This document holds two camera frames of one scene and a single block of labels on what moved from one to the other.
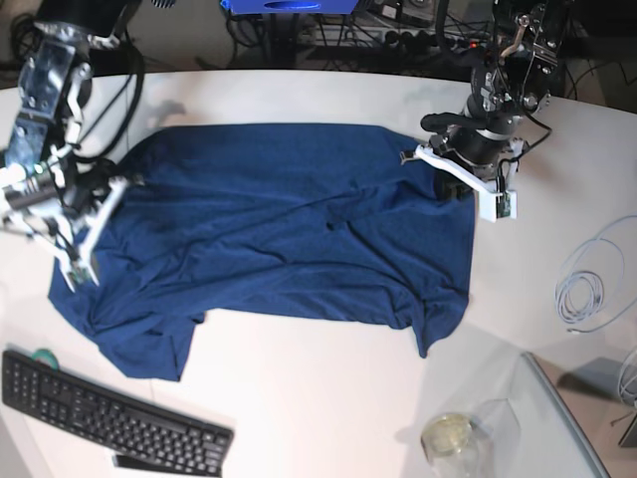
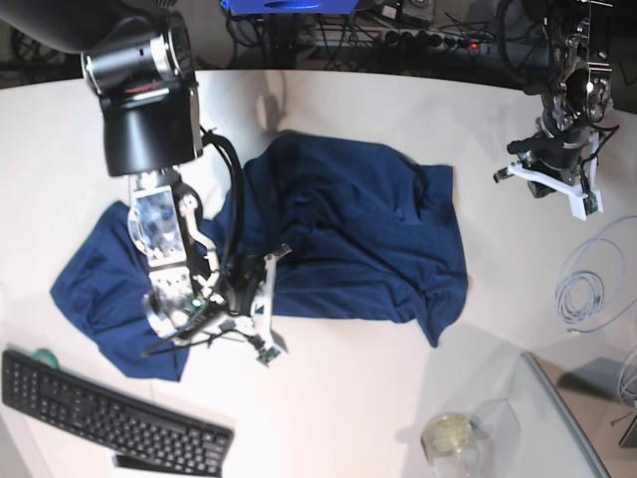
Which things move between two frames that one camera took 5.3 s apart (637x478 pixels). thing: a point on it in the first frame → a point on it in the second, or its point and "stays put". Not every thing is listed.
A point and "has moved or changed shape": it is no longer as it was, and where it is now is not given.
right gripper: [482, 152] → [562, 156]
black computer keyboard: [139, 436] stays put
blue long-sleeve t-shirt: [268, 218] has moved or changed shape
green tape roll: [47, 355] stays put
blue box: [291, 7] stays put
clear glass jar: [484, 444] stays put
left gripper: [68, 180] → [233, 280]
